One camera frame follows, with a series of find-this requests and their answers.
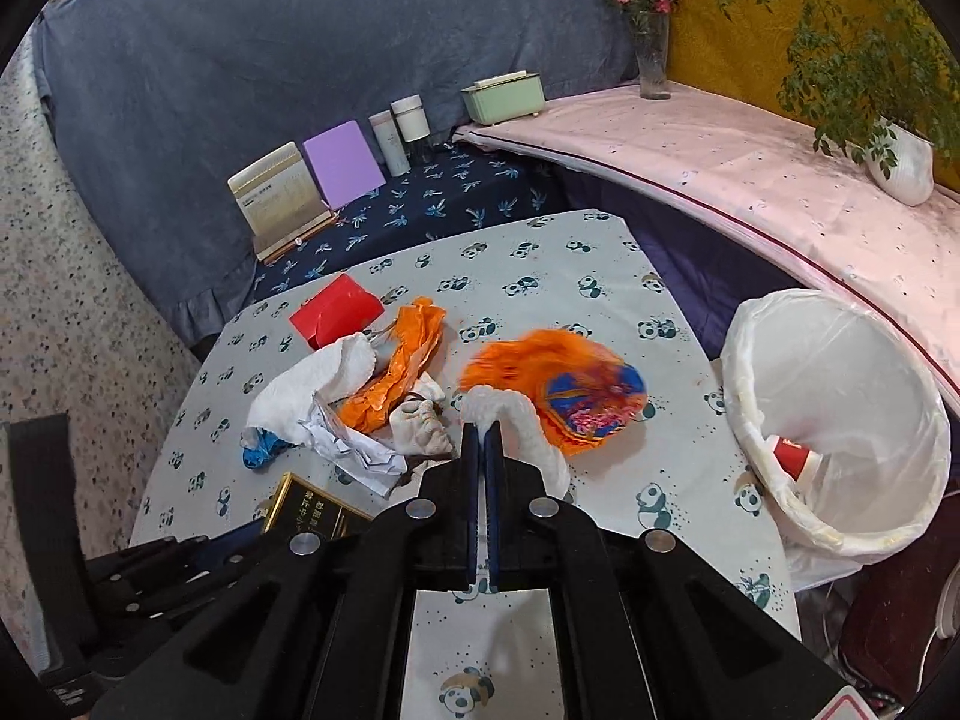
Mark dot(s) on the dark purple cloth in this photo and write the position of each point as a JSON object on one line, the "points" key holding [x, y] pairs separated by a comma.
{"points": [[675, 247]]}

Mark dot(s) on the orange snack bag blue label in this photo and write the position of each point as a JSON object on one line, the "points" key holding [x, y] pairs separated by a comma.
{"points": [[555, 382]]}

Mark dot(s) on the gold and black box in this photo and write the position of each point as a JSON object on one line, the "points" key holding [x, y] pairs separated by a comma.
{"points": [[307, 506]]}

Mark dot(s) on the white jar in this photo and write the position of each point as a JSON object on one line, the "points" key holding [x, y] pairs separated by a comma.
{"points": [[409, 118]]}

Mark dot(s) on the panda printed tablecloth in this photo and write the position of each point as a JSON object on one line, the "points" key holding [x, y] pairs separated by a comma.
{"points": [[525, 277]]}

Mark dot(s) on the pink sheet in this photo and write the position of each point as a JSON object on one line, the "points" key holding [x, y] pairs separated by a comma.
{"points": [[675, 150]]}

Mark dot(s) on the bin with white liner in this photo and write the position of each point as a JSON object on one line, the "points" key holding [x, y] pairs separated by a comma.
{"points": [[840, 375]]}

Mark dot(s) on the yellow cloth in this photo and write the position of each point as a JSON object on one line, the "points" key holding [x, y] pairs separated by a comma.
{"points": [[712, 37]]}

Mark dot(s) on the calendar on wooden stand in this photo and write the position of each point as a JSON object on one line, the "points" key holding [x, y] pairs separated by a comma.
{"points": [[274, 195]]}

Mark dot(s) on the glass vase with pink flowers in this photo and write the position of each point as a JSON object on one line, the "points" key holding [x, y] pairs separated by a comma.
{"points": [[652, 67]]}

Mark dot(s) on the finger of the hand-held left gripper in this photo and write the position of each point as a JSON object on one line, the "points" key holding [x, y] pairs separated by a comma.
{"points": [[180, 586], [142, 556]]}

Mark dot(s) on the red paper box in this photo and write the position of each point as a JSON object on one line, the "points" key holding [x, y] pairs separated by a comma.
{"points": [[334, 311]]}

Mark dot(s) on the orange plastic wrapper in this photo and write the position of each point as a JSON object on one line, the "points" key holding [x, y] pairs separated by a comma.
{"points": [[397, 367]]}

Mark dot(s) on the blue-grey cloth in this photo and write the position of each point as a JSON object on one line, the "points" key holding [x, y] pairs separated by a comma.
{"points": [[225, 52]]}

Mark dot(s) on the white paper towel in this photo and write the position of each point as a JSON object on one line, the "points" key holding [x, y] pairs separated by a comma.
{"points": [[300, 390]]}

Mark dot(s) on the white bottle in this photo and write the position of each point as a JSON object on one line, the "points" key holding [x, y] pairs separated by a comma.
{"points": [[388, 142]]}

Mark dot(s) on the white tissue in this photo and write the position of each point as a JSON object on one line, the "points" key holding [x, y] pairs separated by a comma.
{"points": [[517, 420]]}

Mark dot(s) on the blue plastic scrap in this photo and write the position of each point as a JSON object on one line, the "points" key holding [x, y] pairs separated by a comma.
{"points": [[261, 450]]}

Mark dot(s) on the white paper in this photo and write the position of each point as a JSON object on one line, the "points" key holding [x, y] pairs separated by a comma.
{"points": [[360, 457]]}

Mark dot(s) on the purple board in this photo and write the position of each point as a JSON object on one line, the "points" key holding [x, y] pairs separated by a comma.
{"points": [[343, 165]]}

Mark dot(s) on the red paper cup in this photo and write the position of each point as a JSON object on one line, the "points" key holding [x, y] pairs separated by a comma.
{"points": [[795, 457]]}

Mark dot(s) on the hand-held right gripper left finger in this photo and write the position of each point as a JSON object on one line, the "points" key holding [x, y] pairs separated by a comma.
{"points": [[471, 510]]}

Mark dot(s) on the dark brown stool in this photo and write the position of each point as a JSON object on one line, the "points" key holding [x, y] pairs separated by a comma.
{"points": [[900, 615]]}

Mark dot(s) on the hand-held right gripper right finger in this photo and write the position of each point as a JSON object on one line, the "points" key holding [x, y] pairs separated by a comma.
{"points": [[493, 510]]}

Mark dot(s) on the green tissue box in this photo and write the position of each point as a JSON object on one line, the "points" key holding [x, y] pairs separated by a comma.
{"points": [[502, 101]]}

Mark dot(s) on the navy printed cloth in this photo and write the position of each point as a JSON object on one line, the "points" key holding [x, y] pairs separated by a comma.
{"points": [[420, 202]]}

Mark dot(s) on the potted plant in white pot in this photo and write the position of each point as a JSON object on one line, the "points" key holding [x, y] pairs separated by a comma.
{"points": [[904, 165]]}

